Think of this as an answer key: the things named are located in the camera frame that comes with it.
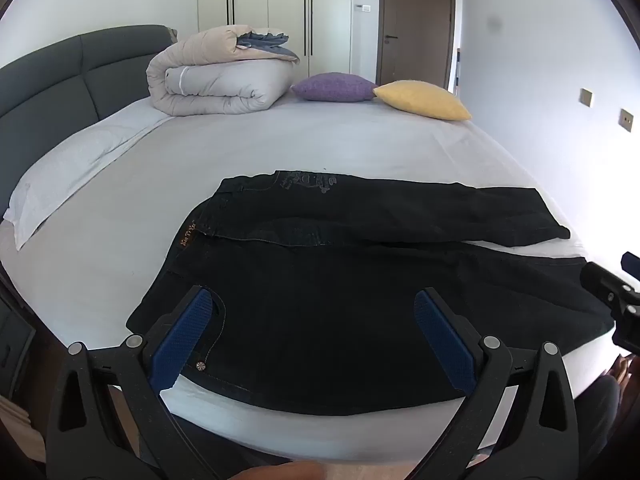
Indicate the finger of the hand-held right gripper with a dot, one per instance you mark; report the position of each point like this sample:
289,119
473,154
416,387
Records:
632,263
602,282

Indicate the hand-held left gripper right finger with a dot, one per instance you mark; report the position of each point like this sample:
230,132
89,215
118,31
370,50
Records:
445,340

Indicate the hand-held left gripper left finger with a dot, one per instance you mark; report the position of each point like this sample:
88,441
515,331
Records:
182,332

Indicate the black denim pants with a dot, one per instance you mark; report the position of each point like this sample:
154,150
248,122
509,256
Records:
325,310

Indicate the person's foot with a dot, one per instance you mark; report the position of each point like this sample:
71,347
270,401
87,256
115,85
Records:
620,370

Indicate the person's leg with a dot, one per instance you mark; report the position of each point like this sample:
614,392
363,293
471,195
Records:
597,410

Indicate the beige curtain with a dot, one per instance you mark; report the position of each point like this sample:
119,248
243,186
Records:
17,425

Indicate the white pillow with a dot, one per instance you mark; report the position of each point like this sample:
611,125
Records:
65,165

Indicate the bed with white sheet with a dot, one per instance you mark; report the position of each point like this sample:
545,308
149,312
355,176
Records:
300,140

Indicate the yellow cushion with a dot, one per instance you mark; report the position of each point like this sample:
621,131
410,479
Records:
422,99

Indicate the folded beige and white duvet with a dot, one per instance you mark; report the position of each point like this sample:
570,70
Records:
220,85

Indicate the purple cushion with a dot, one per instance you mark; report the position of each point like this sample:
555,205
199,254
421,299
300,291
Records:
332,86

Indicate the grey upholstered headboard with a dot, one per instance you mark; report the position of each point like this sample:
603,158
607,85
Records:
50,80

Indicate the blue folded cloth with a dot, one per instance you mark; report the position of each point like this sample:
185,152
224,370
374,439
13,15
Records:
272,47

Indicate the brown door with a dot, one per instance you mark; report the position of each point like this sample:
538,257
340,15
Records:
417,20

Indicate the white light switch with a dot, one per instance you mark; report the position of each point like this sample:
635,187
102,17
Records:
363,8

